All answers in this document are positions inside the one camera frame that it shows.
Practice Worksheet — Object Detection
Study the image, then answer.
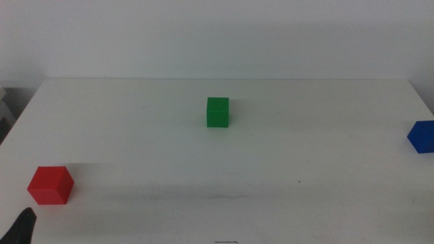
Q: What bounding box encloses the red cube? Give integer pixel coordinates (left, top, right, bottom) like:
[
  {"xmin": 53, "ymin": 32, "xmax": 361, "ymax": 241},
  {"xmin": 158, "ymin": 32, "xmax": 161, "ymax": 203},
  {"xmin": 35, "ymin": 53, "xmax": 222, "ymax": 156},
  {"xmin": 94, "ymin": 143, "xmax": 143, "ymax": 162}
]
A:
[{"xmin": 26, "ymin": 165, "xmax": 75, "ymax": 205}]

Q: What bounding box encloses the green cube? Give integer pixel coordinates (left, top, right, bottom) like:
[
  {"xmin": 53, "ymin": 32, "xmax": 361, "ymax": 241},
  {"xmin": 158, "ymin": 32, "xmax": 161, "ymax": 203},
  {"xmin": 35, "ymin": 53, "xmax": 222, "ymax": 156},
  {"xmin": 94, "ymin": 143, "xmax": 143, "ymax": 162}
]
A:
[{"xmin": 206, "ymin": 97, "xmax": 230, "ymax": 128}]

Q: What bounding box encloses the blue cube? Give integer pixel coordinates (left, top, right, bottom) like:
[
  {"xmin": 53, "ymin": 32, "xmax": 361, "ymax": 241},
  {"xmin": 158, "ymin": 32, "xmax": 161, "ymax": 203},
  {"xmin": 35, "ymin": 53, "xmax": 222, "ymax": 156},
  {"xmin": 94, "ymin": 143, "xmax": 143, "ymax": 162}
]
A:
[{"xmin": 406, "ymin": 120, "xmax": 434, "ymax": 154}]

